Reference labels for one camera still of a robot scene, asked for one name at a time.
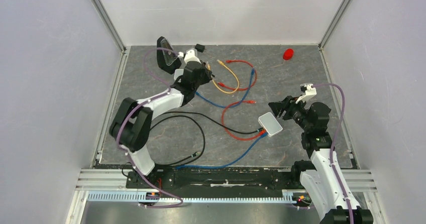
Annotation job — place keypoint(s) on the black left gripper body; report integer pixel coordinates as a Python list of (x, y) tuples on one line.
[(204, 78)]

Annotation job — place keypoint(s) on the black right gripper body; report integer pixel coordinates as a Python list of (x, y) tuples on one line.
[(295, 111)]

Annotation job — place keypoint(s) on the white network switch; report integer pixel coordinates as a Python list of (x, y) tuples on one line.
[(178, 73), (270, 124)]

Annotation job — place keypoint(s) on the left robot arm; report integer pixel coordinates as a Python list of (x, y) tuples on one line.
[(132, 122)]

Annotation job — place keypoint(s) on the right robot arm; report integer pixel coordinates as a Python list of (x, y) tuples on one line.
[(321, 175)]

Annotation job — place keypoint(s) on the black metronome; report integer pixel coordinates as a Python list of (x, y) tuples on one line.
[(167, 60)]

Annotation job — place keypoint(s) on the red round cap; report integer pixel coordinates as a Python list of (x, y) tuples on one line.
[(288, 54)]

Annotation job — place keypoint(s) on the black power adapter with cord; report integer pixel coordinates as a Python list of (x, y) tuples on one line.
[(199, 48)]

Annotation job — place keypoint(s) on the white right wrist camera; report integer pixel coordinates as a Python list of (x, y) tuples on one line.
[(308, 92)]

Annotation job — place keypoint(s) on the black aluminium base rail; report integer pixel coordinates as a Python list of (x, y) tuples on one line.
[(229, 182)]

